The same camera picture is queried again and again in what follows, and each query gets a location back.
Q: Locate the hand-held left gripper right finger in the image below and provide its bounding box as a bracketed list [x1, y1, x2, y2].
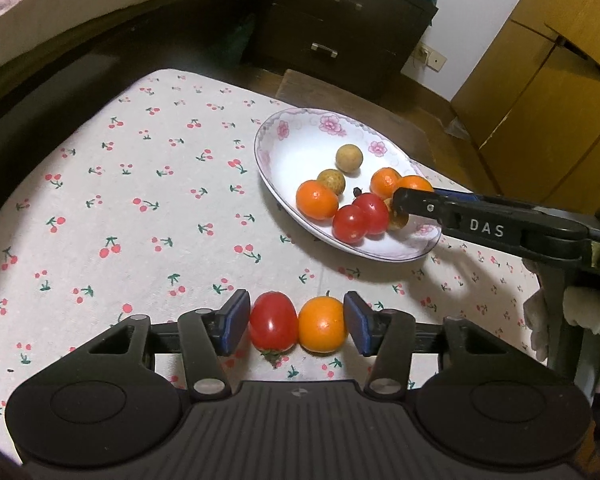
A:
[343, 291, 511, 402]

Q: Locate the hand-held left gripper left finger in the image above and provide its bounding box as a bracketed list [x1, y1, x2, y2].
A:
[87, 289, 252, 402]

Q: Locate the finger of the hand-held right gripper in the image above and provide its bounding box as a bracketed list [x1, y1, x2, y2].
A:
[391, 187, 529, 257]
[432, 188, 597, 229]

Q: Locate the orange cherry tomato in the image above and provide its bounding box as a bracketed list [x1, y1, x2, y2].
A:
[297, 296, 349, 355]
[392, 175, 435, 194]

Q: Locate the large red tomato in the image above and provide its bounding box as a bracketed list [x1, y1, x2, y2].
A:
[249, 291, 300, 359]

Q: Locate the small red cherry tomato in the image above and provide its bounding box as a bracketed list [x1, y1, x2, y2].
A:
[352, 192, 391, 236]
[332, 205, 369, 245]

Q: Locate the orange tangerine plate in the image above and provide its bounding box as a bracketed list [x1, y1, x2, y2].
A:
[370, 167, 402, 199]

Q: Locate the orange tangerine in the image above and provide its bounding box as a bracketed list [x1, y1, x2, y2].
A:
[296, 180, 340, 221]

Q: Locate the white floral plate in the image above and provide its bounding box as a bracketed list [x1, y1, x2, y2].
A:
[253, 106, 443, 263]

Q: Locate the yellow wooden cabinet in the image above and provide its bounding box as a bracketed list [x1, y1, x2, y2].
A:
[450, 0, 600, 202]

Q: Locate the mottled brown longan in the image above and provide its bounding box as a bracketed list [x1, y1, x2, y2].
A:
[316, 168, 346, 195]

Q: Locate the pale tan longan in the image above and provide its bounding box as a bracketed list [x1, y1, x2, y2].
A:
[335, 144, 365, 173]

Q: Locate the cherry print tablecloth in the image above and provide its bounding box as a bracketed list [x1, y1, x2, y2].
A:
[0, 69, 546, 461]

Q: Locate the dark wooden nightstand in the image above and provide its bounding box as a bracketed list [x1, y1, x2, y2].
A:
[252, 0, 440, 104]

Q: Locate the bed with blankets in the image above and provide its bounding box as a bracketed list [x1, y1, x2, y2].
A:
[0, 0, 282, 133]

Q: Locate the white wall outlet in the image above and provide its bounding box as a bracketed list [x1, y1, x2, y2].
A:
[412, 44, 447, 72]

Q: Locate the nightstand drawer with short handle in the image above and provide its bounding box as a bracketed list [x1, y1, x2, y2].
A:
[256, 4, 407, 97]

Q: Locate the nightstand drawer with long handle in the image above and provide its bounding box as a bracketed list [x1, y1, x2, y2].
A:
[274, 0, 427, 57]

